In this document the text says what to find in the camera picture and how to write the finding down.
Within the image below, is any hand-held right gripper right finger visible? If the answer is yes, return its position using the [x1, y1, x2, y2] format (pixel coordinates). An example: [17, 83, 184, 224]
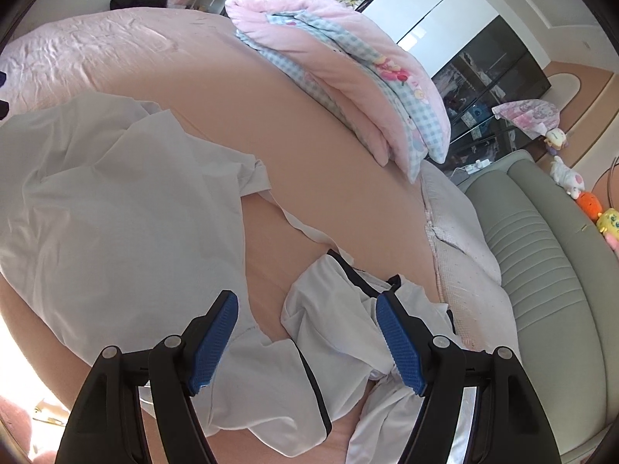
[376, 291, 562, 464]

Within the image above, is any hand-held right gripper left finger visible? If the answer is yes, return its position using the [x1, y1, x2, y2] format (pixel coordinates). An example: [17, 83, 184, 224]
[55, 290, 240, 464]

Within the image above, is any white shirt with navy trim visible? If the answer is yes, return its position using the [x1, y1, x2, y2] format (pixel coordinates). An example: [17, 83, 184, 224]
[282, 250, 458, 464]

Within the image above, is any white dress with navy trim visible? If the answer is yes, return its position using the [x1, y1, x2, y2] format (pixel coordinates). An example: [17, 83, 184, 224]
[0, 93, 350, 448]

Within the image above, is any grey-green padded headboard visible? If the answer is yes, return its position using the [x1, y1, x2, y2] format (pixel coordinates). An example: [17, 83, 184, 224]
[457, 150, 612, 464]

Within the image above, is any pink bed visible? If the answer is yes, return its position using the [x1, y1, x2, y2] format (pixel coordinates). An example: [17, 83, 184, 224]
[0, 7, 523, 464]

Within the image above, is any orange plush toy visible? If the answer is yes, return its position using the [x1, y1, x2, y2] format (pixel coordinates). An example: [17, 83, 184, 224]
[578, 192, 603, 223]

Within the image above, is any white plush toy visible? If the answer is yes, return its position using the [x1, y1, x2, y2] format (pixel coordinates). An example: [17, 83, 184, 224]
[550, 156, 585, 199]

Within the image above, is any yellow and purple plush toy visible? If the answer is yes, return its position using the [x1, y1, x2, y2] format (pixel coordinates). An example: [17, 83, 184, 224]
[544, 128, 569, 152]

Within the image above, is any pink printed cloth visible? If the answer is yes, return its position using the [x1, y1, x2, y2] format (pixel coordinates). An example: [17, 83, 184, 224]
[493, 98, 562, 141]

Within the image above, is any folded pink checked quilt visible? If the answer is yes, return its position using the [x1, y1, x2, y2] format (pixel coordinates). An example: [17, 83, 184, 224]
[225, 0, 453, 184]

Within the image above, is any black glass cabinet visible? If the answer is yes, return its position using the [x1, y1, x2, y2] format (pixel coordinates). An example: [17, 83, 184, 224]
[401, 14, 552, 167]

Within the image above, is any white wardrobe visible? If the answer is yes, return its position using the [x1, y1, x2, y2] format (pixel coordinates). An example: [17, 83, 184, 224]
[360, 0, 499, 51]

